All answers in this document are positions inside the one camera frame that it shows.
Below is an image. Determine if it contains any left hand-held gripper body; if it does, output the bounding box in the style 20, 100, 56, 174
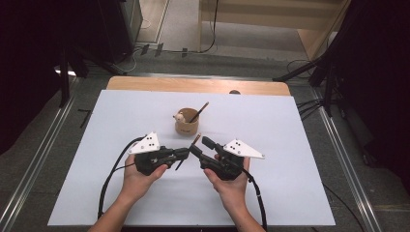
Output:
128, 130, 178, 177

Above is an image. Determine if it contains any person's right hand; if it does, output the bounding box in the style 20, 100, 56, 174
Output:
203, 157, 251, 214

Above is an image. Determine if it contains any dark pencil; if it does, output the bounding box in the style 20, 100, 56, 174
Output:
174, 132, 202, 171
189, 101, 210, 124

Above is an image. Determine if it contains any black hanging cable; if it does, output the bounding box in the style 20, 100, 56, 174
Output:
161, 0, 220, 55

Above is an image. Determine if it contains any thin black floor cable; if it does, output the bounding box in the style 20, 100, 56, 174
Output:
321, 183, 366, 232

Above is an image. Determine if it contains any white table sheet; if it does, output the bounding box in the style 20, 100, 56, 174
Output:
47, 89, 337, 227

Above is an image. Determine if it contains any dark cabinet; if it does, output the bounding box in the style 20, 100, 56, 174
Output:
96, 0, 143, 64

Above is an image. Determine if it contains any black tripod stand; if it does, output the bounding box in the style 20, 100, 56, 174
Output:
272, 47, 342, 118

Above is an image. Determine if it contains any metal floor rail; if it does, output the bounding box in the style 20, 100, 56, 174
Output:
0, 76, 81, 232
309, 86, 384, 232

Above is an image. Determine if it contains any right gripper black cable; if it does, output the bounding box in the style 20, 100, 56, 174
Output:
242, 168, 269, 232

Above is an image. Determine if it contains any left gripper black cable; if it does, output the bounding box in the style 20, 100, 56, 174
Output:
97, 134, 148, 220

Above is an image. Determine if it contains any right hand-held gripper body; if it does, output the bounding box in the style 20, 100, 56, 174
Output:
199, 138, 266, 181

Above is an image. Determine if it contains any small white figurine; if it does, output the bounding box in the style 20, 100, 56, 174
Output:
172, 110, 188, 125

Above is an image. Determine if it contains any light wooden furniture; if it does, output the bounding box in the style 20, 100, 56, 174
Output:
197, 0, 350, 61

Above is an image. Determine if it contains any tan pen holder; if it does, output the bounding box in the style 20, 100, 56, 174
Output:
174, 107, 200, 136

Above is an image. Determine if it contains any person's left hand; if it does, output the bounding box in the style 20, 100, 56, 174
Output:
120, 154, 169, 203

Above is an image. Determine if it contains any bundle of black cables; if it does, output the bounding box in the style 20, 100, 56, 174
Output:
296, 98, 326, 121

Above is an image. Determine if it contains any black metal stand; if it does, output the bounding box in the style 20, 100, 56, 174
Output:
57, 44, 91, 108

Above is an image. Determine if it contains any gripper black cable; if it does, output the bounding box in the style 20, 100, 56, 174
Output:
242, 168, 269, 232
97, 134, 148, 220

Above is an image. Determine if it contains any wooden table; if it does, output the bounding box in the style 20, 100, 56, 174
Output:
105, 75, 292, 97

